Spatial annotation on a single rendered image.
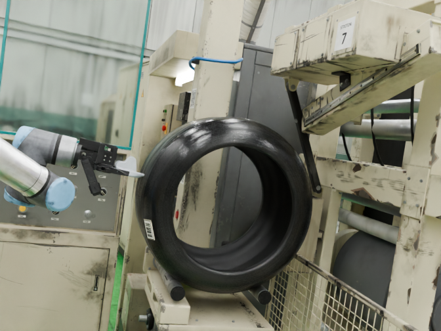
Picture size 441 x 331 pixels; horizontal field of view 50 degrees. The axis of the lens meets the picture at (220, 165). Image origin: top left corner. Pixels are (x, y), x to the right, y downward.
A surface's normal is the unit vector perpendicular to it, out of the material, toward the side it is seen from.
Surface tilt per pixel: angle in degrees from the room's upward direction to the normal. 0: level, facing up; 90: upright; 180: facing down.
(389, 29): 90
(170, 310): 90
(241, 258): 45
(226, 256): 80
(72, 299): 90
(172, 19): 90
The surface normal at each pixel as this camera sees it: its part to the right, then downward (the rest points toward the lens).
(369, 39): 0.26, 0.09
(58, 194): 0.83, 0.18
